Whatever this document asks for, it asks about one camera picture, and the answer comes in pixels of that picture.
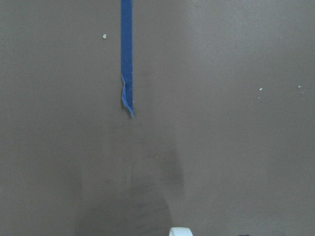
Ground white ceramic mug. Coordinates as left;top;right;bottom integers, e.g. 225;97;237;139
169;227;193;236

